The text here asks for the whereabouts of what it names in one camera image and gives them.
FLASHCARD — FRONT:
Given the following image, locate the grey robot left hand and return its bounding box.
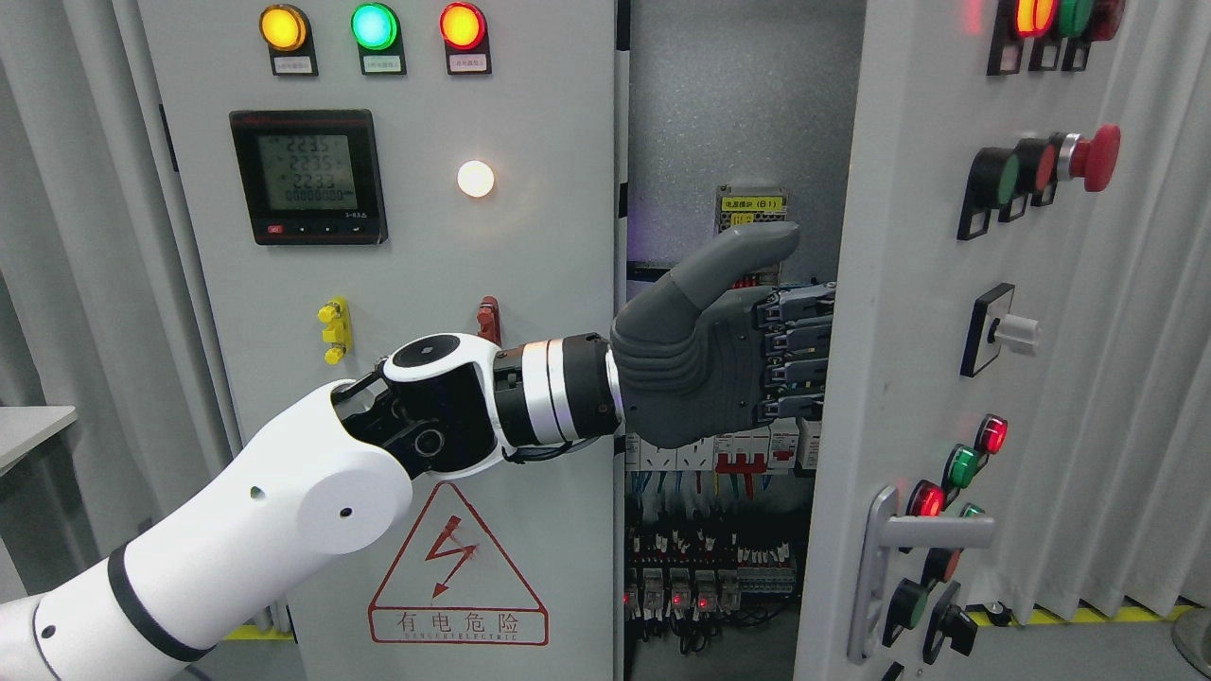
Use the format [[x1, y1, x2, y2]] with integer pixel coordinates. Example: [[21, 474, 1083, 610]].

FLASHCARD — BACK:
[[610, 221, 834, 448]]

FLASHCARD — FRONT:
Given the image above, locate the white socket module row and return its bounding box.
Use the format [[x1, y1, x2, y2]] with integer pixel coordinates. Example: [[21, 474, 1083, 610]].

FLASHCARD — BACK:
[[624, 418, 822, 477]]

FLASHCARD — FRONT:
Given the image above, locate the red indicator lamp left door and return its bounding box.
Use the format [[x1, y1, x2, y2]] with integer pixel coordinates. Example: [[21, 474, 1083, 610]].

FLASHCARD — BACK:
[[438, 1, 487, 51]]

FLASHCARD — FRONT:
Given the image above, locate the red electric danger sticker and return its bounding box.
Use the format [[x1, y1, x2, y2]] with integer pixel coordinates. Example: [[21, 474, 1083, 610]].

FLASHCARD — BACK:
[[367, 481, 550, 647]]

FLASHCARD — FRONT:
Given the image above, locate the grey cabinet door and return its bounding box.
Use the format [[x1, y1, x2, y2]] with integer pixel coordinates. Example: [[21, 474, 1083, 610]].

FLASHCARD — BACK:
[[793, 1, 1115, 680], [139, 1, 622, 680]]

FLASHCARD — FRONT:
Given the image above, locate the metal mesh power supply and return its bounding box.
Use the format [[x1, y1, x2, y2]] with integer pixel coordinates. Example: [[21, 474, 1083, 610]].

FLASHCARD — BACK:
[[713, 184, 790, 231]]

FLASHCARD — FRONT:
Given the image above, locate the white rotary switch right door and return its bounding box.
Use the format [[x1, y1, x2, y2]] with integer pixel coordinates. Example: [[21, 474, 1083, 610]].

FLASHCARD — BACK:
[[959, 284, 1041, 376]]

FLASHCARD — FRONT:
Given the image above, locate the silver door lever handle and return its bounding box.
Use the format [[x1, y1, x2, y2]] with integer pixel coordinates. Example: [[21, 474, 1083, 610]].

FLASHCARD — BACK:
[[846, 483, 995, 665]]

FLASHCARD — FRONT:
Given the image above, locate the black relay terminal row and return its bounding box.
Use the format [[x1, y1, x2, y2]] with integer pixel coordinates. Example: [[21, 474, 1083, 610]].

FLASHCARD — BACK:
[[622, 513, 807, 656]]

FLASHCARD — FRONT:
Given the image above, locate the white indicator lamp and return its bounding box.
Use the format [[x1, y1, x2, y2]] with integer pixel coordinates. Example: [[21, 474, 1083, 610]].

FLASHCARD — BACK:
[[457, 159, 497, 199]]

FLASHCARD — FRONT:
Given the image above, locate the grey curtain left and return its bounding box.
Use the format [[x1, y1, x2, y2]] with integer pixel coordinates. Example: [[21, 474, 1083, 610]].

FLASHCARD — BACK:
[[2, 1, 239, 594]]

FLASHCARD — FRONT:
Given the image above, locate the white table edge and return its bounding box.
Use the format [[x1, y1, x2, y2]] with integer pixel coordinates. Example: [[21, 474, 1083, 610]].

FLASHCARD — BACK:
[[1, 406, 78, 475]]

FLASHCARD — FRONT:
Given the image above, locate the black digital power meter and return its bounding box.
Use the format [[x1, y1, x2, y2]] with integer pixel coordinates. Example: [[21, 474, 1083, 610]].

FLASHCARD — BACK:
[[229, 109, 389, 246]]

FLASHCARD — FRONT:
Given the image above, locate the yellow indicator lamp left door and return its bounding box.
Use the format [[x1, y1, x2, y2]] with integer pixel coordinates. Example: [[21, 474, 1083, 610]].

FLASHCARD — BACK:
[[258, 4, 308, 53]]

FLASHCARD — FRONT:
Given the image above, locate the grey curtain right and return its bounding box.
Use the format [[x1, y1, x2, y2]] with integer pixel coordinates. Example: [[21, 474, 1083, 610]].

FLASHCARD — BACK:
[[970, 1, 1209, 617]]

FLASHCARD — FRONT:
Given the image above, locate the green indicator lamp left door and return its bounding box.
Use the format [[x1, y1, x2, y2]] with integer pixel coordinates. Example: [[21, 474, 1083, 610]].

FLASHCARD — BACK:
[[350, 2, 398, 51]]

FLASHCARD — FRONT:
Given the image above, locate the red mushroom emergency button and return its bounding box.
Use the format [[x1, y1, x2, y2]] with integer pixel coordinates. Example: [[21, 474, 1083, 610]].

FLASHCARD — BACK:
[[1051, 124, 1123, 193]]

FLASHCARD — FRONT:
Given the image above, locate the grey curtain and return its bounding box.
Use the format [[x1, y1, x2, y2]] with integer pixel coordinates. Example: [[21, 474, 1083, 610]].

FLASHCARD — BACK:
[[2, 1, 239, 594], [970, 1, 1209, 617]]

